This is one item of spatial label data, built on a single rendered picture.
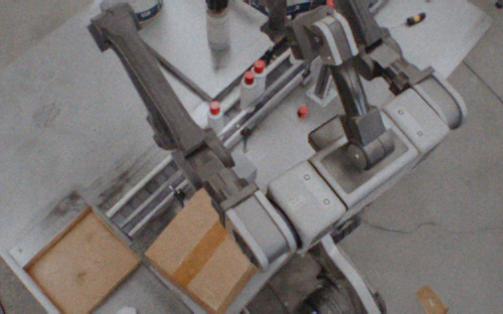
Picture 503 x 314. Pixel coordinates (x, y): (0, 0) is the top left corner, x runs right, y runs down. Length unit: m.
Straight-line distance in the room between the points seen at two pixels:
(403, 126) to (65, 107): 1.28
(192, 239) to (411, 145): 0.62
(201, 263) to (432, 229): 1.65
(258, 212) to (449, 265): 1.85
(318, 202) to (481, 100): 2.36
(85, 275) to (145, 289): 0.20
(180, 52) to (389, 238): 1.43
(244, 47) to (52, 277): 1.07
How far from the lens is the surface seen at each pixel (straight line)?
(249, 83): 1.57
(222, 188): 0.95
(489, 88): 3.26
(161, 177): 1.63
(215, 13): 1.74
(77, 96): 1.91
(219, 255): 1.29
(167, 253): 1.30
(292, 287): 2.16
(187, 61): 1.85
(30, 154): 1.85
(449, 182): 2.82
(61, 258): 1.67
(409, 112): 1.04
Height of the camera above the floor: 2.37
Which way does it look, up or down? 66 degrees down
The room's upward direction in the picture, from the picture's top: 7 degrees clockwise
